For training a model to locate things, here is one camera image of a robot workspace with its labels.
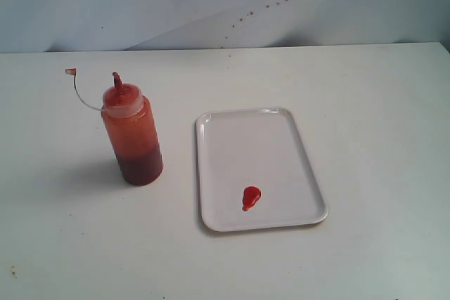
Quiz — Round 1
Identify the red sauce squeeze bottle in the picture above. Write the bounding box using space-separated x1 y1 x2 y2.
65 68 164 186

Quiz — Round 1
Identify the red sauce blob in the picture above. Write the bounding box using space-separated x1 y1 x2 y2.
242 186 262 211

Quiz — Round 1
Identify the white rectangular plastic tray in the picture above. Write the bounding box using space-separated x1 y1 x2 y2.
195 107 329 233

